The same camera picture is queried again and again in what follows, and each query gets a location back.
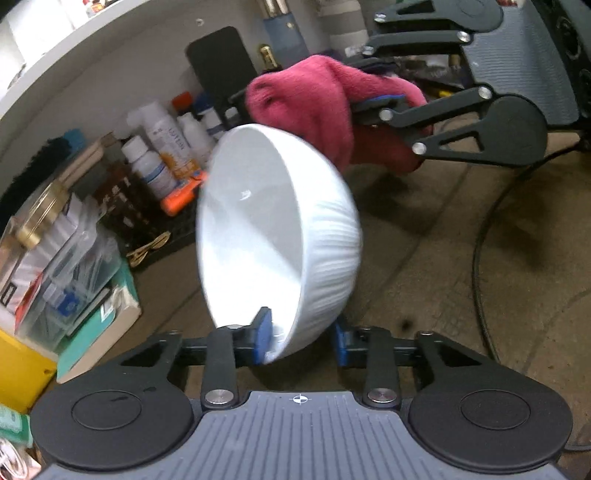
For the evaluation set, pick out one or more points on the green cover book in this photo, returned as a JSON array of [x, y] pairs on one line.
[[120, 321]]

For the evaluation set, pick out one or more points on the white bottle dark label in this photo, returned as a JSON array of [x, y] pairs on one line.
[[210, 115]]

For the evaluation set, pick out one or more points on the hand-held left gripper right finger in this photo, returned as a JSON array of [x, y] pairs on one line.
[[340, 345]]

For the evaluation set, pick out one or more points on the grey striped cup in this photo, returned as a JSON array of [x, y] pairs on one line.
[[344, 27]]

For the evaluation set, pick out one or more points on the clear plastic storage box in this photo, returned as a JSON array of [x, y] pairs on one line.
[[78, 281]]

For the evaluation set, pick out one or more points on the black grid tray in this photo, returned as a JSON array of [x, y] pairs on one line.
[[178, 235]]

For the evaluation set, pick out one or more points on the round gold tin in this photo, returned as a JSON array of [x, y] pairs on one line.
[[37, 217]]

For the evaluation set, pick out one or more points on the gold metal clip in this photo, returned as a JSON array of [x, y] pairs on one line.
[[147, 251]]

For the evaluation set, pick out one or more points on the orange plastic tool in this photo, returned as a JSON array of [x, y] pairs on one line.
[[180, 196]]

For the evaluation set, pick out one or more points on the white ribbed bowl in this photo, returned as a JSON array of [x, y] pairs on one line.
[[258, 221]]

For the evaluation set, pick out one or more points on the black bristle brush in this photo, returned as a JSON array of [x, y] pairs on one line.
[[41, 161]]

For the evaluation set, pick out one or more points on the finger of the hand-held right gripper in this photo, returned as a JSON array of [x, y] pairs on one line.
[[415, 40], [434, 105]]

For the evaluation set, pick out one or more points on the pink terry towel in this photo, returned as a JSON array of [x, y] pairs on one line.
[[323, 101]]

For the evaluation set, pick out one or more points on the black gold serum bottle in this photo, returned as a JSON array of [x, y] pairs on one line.
[[268, 56]]

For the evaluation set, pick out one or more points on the yellow plastic box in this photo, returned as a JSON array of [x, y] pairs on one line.
[[23, 369]]

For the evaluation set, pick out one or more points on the small white dropper bottle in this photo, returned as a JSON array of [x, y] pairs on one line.
[[194, 138]]

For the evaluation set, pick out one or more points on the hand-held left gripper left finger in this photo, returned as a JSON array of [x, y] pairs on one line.
[[263, 333]]

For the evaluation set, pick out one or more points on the white pill bottle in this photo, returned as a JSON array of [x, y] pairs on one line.
[[150, 173]]

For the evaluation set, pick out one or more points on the black phone stand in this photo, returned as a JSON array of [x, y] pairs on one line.
[[221, 60]]

